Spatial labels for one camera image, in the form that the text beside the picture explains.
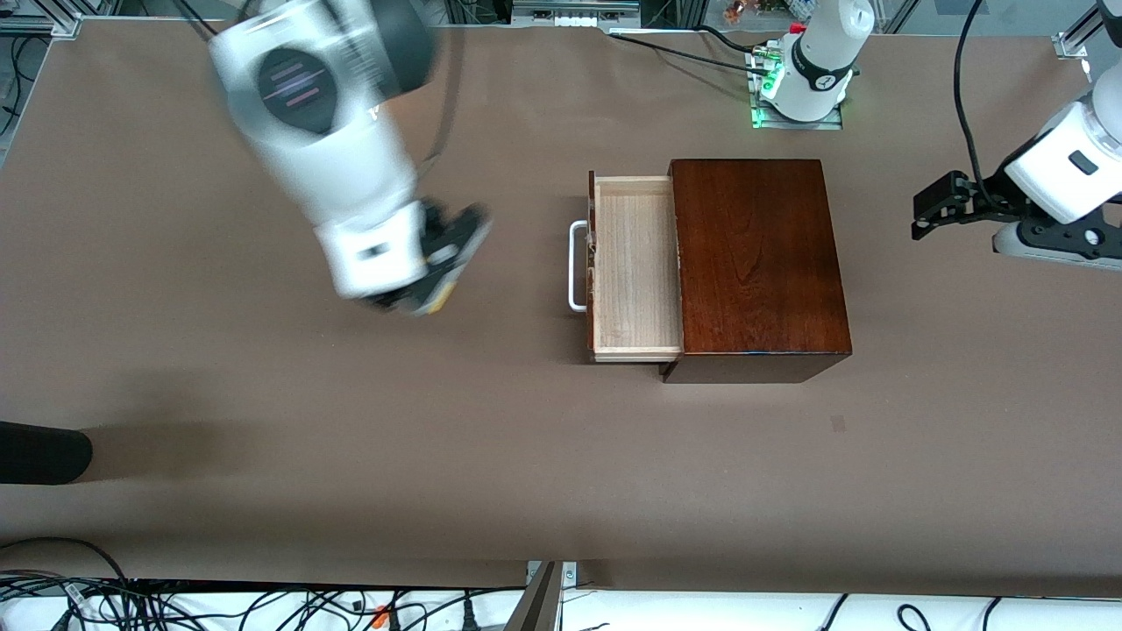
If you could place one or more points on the white lower shelf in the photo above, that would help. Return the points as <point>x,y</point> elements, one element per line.
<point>701,613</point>

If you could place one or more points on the aluminium frame profile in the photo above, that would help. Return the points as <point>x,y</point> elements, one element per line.
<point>1069,44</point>
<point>61,26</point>

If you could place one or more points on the brown table cover sheet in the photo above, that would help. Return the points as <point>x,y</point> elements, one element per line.
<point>438,438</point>

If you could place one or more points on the orange connector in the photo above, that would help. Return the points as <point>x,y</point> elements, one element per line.
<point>381,618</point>

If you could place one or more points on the yellow cube block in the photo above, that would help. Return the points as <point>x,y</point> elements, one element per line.
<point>441,282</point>

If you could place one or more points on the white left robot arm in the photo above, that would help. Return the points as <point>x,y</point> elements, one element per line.
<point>820,61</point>

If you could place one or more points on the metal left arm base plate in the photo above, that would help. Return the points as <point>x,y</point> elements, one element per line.
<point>771,124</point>

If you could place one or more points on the grey metal bracket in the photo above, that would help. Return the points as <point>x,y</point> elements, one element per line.
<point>539,605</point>

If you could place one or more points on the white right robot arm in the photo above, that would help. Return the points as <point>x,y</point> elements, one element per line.
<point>342,158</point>

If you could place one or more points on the white power strip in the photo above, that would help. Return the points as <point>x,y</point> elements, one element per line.
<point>574,13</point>

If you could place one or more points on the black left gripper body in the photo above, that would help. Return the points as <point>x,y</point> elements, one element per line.
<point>983,201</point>

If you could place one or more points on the black cylinder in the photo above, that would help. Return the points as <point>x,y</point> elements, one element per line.
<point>44,453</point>

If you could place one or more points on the dark brown wooden cabinet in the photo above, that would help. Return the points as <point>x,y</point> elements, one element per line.
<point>763,263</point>

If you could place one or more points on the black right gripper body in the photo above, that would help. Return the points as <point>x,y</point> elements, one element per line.
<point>449,235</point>

